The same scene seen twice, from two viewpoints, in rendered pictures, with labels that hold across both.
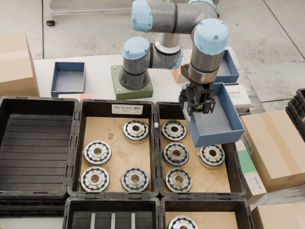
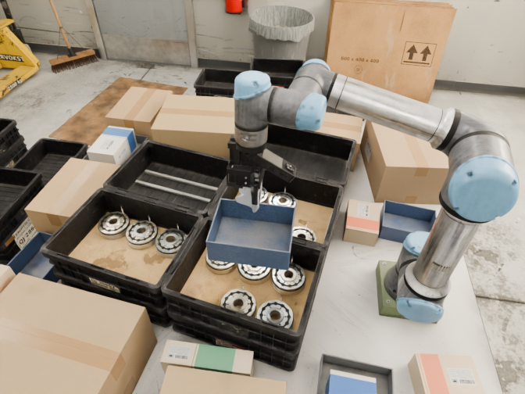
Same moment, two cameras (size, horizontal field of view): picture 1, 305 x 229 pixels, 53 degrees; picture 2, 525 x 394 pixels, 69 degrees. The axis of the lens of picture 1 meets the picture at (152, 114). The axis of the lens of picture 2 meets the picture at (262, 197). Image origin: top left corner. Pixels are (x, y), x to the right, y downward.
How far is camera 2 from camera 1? 121 cm
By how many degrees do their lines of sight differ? 70
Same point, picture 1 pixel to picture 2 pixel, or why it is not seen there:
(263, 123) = not seen: outside the picture
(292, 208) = (115, 348)
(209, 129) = (237, 236)
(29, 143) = (312, 167)
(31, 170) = not seen: hidden behind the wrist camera
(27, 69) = (397, 163)
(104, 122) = (323, 220)
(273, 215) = (124, 318)
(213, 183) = (203, 297)
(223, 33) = (239, 78)
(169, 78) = not seen: hidden behind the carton
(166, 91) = (390, 340)
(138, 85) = (387, 280)
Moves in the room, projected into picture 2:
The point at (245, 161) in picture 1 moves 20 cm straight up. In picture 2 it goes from (213, 358) to (208, 320)
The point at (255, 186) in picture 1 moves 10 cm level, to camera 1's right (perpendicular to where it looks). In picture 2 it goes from (175, 349) to (150, 384)
